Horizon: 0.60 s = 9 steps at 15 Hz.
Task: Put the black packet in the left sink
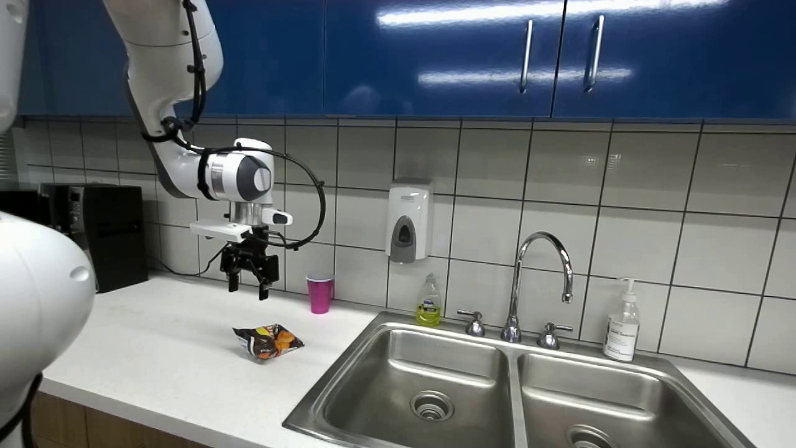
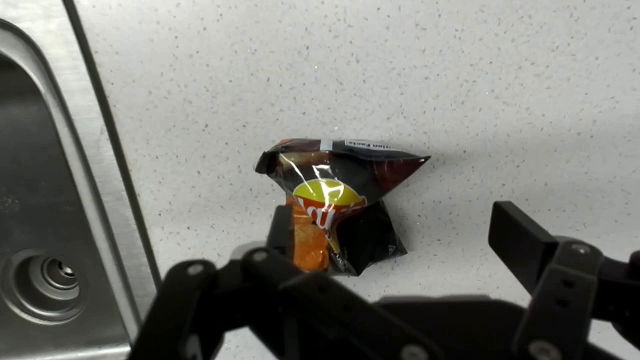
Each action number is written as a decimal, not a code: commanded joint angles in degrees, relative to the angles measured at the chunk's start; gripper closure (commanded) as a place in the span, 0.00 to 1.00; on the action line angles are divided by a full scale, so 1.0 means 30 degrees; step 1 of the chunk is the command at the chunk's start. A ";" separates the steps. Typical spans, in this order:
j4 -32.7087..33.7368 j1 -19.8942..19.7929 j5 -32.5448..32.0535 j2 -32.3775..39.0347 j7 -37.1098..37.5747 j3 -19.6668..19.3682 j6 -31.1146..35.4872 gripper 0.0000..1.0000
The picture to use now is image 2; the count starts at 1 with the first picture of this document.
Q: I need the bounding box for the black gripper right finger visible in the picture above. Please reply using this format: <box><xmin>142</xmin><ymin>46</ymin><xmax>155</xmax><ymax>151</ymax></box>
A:
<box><xmin>486</xmin><ymin>199</ymin><xmax>640</xmax><ymax>360</ymax></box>

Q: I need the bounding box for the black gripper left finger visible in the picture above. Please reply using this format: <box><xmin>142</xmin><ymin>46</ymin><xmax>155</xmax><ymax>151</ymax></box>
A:
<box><xmin>128</xmin><ymin>205</ymin><xmax>446</xmax><ymax>360</ymax></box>

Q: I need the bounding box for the black chip packet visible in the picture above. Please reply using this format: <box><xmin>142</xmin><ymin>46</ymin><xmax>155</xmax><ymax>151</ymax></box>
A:
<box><xmin>254</xmin><ymin>136</ymin><xmax>431</xmax><ymax>277</ymax></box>

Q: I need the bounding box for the round metal sink drain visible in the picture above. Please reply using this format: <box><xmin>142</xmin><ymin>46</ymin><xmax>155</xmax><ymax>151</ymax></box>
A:
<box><xmin>4</xmin><ymin>248</ymin><xmax>85</xmax><ymax>328</ymax></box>

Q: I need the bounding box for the stainless steel double sink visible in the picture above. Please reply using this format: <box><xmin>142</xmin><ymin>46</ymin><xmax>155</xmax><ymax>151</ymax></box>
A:
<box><xmin>0</xmin><ymin>0</ymin><xmax>162</xmax><ymax>360</ymax></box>

